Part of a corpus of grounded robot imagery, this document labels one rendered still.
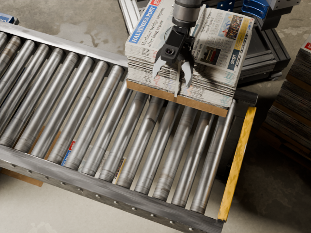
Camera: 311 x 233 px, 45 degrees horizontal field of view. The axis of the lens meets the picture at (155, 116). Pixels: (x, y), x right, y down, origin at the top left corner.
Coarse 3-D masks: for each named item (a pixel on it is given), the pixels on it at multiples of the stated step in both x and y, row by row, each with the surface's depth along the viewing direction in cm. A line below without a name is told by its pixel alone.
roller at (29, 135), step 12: (72, 60) 149; (60, 72) 146; (72, 72) 150; (60, 84) 145; (48, 96) 141; (48, 108) 140; (36, 120) 137; (24, 132) 135; (36, 132) 136; (24, 144) 133
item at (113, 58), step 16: (16, 32) 156; (32, 32) 156; (64, 48) 152; (80, 48) 152; (96, 48) 152; (96, 64) 153; (112, 64) 149; (240, 96) 140; (256, 96) 140; (240, 112) 147
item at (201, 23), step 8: (200, 8) 134; (208, 8) 133; (200, 16) 131; (208, 16) 131; (200, 24) 128; (200, 32) 125; (176, 64) 121; (176, 72) 124; (184, 80) 126; (168, 88) 132; (184, 88) 129
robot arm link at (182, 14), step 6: (174, 6) 106; (180, 6) 104; (174, 12) 106; (180, 12) 105; (186, 12) 104; (192, 12) 104; (198, 12) 106; (174, 18) 108; (180, 18) 105; (186, 18) 105; (192, 18) 106
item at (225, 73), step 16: (224, 16) 131; (240, 16) 131; (208, 32) 126; (224, 32) 125; (240, 32) 126; (208, 48) 121; (224, 48) 121; (240, 48) 121; (208, 64) 117; (224, 64) 117; (240, 64) 117; (192, 80) 124; (208, 80) 122; (224, 80) 119; (192, 96) 131; (208, 96) 128; (224, 96) 125
